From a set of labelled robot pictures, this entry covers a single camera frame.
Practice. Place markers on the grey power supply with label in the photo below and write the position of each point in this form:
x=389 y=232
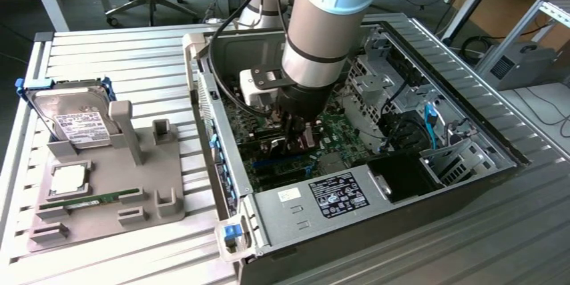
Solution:
x=284 y=218

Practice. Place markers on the open black PC case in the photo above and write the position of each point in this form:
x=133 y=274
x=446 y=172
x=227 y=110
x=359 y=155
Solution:
x=356 y=258

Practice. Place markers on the graphics card with metal bracket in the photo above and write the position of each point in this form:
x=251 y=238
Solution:
x=276 y=158

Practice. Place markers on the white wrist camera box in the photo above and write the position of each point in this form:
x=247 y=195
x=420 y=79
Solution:
x=251 y=94

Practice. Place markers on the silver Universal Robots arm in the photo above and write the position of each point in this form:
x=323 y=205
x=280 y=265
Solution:
x=320 y=31

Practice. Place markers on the silver CPU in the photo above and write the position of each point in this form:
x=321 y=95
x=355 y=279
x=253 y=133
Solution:
x=66 y=181

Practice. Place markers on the black plastic fan shroud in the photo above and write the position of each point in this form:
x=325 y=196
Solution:
x=400 y=175

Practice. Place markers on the blue case latch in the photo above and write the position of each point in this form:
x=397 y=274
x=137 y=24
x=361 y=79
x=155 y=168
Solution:
x=231 y=232

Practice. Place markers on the green RAM stick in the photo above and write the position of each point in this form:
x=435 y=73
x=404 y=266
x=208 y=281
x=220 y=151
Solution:
x=88 y=202

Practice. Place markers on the aluminium profile frame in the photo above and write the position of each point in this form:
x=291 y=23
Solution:
x=534 y=14

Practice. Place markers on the hard disk with blue carrier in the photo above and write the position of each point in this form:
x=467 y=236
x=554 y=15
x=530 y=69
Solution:
x=70 y=111

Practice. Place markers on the silver chipset heatsink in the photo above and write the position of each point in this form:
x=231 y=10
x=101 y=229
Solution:
x=332 y=163

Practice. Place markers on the office chair base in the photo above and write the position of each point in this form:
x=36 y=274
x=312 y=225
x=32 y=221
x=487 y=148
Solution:
x=151 y=4

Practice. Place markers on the black RAM stick with label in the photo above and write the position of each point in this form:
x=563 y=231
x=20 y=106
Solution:
x=260 y=135

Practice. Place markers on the silver metal disk bay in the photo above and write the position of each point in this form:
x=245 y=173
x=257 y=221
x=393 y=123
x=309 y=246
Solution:
x=369 y=98

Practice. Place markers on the green motherboard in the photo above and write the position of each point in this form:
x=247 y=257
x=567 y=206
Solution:
x=343 y=131

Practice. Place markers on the grey parts rack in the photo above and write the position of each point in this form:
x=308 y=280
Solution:
x=110 y=171

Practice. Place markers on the grey controller box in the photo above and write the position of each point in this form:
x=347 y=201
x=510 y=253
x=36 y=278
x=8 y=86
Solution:
x=530 y=64

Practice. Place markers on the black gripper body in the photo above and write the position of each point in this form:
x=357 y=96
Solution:
x=303 y=104

